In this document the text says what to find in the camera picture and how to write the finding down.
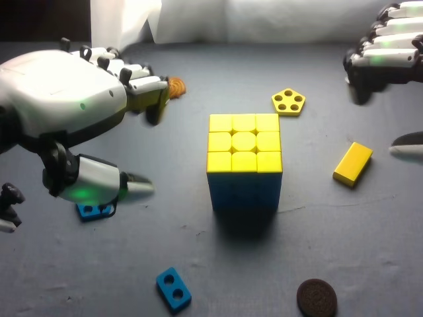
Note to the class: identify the white cloth backdrop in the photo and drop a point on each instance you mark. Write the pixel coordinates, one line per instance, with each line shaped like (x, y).
(264, 20)

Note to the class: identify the grey table cloth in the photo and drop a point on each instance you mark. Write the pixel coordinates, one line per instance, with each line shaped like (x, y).
(99, 264)

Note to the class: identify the colourful puzzle cube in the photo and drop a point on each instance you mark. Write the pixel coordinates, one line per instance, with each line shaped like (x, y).
(244, 145)

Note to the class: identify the blue two-hole block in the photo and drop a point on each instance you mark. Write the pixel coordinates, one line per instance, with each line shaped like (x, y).
(165, 290)

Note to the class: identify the yellow pentagon block with holes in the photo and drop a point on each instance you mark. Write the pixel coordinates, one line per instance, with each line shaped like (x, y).
(289, 110)

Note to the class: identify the yellow rectangular block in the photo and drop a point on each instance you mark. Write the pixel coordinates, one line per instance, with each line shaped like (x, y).
(352, 162)

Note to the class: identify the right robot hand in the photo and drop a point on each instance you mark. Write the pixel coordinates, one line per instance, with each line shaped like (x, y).
(390, 54)

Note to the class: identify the chocolate sandwich cookie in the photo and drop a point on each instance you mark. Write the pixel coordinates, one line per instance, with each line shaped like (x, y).
(316, 298)

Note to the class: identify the blue pentagon block with holes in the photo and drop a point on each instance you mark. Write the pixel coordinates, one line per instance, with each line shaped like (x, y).
(96, 214)

